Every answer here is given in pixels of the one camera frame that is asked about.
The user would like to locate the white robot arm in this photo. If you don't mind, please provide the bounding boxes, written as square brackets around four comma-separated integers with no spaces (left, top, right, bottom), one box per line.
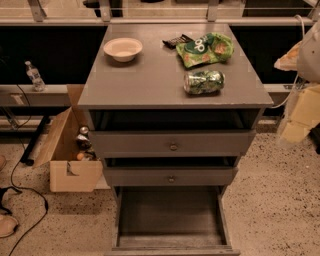
[274,21,320,144]

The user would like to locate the cardboard box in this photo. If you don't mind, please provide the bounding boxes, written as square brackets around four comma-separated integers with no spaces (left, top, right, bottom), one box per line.
[33,84,102,192]

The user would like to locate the grey drawer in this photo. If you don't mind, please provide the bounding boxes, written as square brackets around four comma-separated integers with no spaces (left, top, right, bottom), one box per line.
[105,186,240,256]
[104,167,238,186]
[89,130,255,158]

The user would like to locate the items inside cardboard box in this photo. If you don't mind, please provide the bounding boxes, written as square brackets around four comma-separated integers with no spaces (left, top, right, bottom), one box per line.
[76,126,96,161]

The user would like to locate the white cable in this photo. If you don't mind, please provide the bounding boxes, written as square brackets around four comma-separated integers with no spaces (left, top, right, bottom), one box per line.
[269,14,307,110]

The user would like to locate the dark snack bar wrapper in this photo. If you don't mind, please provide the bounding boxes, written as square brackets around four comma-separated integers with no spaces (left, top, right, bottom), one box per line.
[163,34,192,49]

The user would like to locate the green chip bag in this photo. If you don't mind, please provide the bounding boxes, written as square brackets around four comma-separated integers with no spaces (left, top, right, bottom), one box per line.
[176,32,234,68]

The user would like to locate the top grey drawer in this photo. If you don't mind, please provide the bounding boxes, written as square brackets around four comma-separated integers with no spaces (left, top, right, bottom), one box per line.
[89,130,255,158]

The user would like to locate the clear water bottle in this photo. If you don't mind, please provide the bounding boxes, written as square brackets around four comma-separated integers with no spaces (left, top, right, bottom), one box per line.
[25,61,46,92]

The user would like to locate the black floor cable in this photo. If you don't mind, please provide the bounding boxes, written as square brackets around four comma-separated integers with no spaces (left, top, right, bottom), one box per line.
[0,83,50,256]

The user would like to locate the white bowl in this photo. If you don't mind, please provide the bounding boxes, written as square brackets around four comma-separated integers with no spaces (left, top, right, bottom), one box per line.
[103,38,143,62]

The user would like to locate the green soda can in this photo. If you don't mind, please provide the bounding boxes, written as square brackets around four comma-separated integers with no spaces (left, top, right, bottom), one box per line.
[184,70,225,95]

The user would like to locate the grey drawer cabinet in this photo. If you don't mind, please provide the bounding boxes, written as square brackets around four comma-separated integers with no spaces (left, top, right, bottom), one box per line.
[77,23,275,256]

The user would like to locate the shoe at left edge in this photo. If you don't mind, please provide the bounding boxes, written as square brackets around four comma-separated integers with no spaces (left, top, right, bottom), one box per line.
[0,215,19,238]

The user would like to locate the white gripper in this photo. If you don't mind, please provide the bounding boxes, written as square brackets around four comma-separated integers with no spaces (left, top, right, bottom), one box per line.
[278,84,320,143]

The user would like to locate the middle grey drawer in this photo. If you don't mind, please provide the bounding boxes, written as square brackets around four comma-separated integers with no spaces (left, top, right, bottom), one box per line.
[104,167,238,186]

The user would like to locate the bottom grey drawer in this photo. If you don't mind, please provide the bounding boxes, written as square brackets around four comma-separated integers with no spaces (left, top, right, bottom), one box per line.
[105,186,240,256]

